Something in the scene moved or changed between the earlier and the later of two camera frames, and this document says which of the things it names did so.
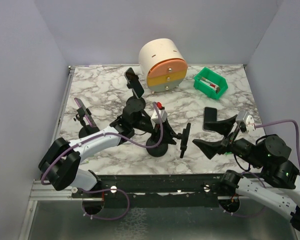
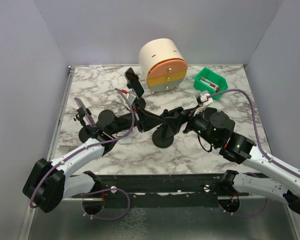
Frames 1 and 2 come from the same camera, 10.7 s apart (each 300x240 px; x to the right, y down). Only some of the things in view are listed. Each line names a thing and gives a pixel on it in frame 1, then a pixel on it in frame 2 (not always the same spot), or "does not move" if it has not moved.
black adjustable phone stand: (160, 150) → (163, 137)
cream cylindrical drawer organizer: (165, 66) does not move
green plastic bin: (214, 77) does not move
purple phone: (87, 115) does not move
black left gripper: (163, 131) → (146, 120)
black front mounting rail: (156, 191) does not move
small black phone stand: (85, 130) does not move
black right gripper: (224, 127) → (191, 114)
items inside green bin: (211, 84) does not move
